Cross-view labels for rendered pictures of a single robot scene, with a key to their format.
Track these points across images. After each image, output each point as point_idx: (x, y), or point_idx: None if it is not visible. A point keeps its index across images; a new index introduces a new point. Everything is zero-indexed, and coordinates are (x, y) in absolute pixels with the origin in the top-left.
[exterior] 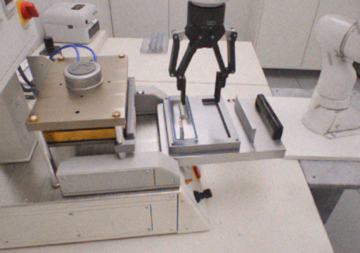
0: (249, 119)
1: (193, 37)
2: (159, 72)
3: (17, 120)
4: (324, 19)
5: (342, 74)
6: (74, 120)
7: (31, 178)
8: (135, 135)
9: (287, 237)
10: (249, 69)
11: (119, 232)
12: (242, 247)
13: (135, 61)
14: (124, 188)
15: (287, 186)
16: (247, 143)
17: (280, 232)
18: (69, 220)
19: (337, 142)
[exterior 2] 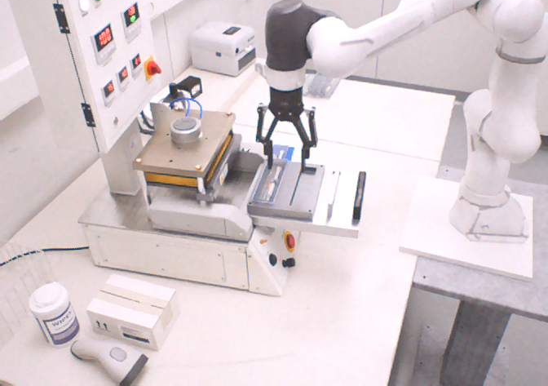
0: (332, 193)
1: (274, 112)
2: (308, 123)
3: (130, 159)
4: (473, 95)
5: (485, 163)
6: (166, 167)
7: (133, 209)
8: (218, 189)
9: (354, 323)
10: (427, 137)
11: (196, 275)
12: (304, 319)
13: None
14: (200, 232)
15: (386, 278)
16: (323, 217)
17: (350, 317)
18: (155, 251)
19: (479, 246)
